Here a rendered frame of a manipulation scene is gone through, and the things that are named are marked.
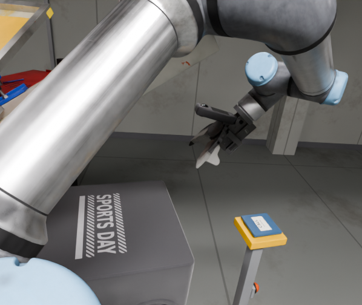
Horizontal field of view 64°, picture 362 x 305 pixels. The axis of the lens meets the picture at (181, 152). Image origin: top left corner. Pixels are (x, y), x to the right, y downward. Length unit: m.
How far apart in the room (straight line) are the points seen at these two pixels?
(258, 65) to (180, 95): 3.04
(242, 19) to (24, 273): 0.31
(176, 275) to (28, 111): 0.69
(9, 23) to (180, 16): 1.49
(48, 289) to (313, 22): 0.36
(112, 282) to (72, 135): 0.62
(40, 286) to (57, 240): 0.75
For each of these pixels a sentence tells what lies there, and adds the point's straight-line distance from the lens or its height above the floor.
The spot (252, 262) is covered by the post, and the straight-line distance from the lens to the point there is 1.11.
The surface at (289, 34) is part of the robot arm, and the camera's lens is 0.38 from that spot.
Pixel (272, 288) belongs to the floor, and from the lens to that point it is 2.18.
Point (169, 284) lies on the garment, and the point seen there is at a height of 0.88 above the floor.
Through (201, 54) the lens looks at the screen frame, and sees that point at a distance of 0.51.
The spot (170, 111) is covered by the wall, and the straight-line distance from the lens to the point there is 3.79.
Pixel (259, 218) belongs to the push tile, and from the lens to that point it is 1.05.
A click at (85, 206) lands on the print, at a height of 0.95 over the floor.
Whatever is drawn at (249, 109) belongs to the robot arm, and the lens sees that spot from 0.82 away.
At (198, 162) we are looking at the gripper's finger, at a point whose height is 1.21.
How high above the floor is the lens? 1.58
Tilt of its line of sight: 26 degrees down
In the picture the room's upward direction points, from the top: 5 degrees clockwise
